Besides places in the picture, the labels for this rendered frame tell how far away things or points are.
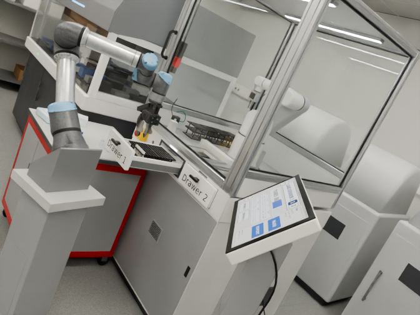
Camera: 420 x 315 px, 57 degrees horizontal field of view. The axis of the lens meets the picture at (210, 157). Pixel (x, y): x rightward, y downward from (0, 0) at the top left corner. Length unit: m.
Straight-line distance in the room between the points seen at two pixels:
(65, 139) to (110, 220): 0.91
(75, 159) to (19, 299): 0.66
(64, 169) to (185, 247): 0.78
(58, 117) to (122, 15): 1.21
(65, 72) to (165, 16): 1.14
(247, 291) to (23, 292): 0.96
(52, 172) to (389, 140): 4.07
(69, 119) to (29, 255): 0.59
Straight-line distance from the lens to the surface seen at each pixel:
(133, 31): 2.80
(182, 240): 2.11
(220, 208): 1.90
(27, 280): 1.88
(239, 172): 1.83
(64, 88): 1.93
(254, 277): 1.53
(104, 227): 2.48
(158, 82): 2.01
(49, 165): 1.65
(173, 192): 2.19
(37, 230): 1.76
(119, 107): 2.92
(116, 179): 2.32
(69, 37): 1.92
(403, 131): 4.96
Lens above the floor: 1.52
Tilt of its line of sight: 14 degrees down
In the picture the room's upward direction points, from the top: 24 degrees clockwise
